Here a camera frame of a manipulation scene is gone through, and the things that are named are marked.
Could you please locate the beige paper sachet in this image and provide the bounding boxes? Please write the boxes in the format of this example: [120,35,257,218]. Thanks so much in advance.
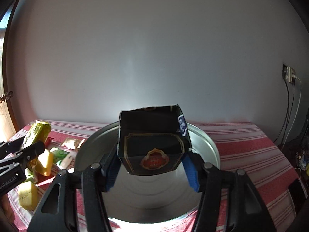
[61,137,85,150]

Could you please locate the black tea packet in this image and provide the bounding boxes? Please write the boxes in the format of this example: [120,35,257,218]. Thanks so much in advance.
[117,105,192,176]

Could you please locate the yellow sponge block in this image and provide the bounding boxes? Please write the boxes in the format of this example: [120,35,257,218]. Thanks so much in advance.
[35,149,53,177]

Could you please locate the brown wooden door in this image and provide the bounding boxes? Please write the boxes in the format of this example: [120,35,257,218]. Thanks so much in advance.
[1,0,19,141]

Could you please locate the yellow sponge lower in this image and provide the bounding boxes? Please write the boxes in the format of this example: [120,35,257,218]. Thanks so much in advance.
[18,181,39,211]

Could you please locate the green yellow snack pack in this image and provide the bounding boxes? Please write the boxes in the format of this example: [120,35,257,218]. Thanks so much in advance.
[21,120,51,149]

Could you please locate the round metal tin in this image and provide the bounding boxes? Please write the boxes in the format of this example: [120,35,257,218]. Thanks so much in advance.
[74,121,221,224]

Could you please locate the green tissue pack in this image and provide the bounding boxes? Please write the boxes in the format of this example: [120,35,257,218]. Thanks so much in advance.
[50,148,77,169]

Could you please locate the red striped bed cover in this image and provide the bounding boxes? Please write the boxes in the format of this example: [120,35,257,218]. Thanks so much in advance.
[8,120,299,231]

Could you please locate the brass door handle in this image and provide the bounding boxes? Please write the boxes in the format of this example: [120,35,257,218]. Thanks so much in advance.
[0,91,14,103]

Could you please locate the white charger cable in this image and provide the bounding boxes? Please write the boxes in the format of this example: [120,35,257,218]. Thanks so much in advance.
[281,75,302,148]

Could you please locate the wall power socket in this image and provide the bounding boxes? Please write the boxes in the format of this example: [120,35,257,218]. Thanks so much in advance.
[282,64,298,84]

